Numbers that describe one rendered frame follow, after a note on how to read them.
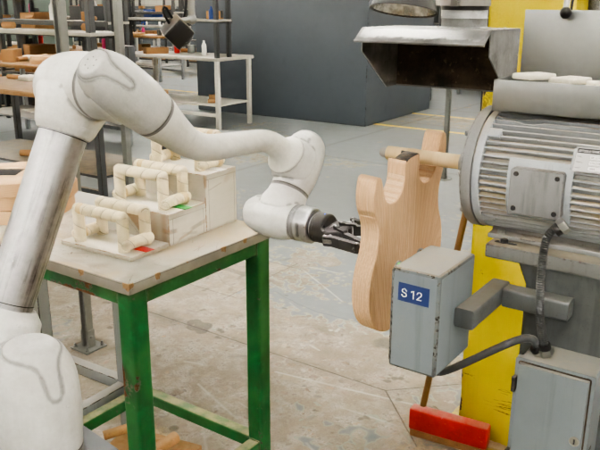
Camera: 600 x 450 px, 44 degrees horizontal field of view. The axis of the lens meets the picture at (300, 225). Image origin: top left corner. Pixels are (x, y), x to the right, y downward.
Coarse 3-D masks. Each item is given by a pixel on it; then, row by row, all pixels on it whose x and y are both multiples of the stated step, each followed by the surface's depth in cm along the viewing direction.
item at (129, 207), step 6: (96, 198) 207; (102, 198) 207; (108, 198) 206; (102, 204) 206; (108, 204) 205; (114, 204) 204; (120, 204) 203; (126, 204) 201; (132, 204) 201; (138, 204) 200; (144, 204) 200; (120, 210) 203; (126, 210) 201; (132, 210) 200; (138, 210) 199; (144, 210) 198
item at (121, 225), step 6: (120, 222) 192; (126, 222) 193; (120, 228) 193; (126, 228) 193; (120, 234) 193; (126, 234) 194; (120, 240) 194; (120, 246) 194; (120, 252) 195; (126, 252) 195
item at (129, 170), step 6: (114, 168) 211; (120, 168) 210; (126, 168) 209; (132, 168) 208; (138, 168) 207; (144, 168) 207; (120, 174) 211; (126, 174) 209; (132, 174) 208; (138, 174) 206; (144, 174) 205; (150, 174) 204; (156, 174) 203; (162, 174) 203
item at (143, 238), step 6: (144, 234) 199; (150, 234) 200; (126, 240) 194; (132, 240) 195; (138, 240) 196; (144, 240) 198; (150, 240) 200; (126, 246) 193; (132, 246) 195; (138, 246) 198
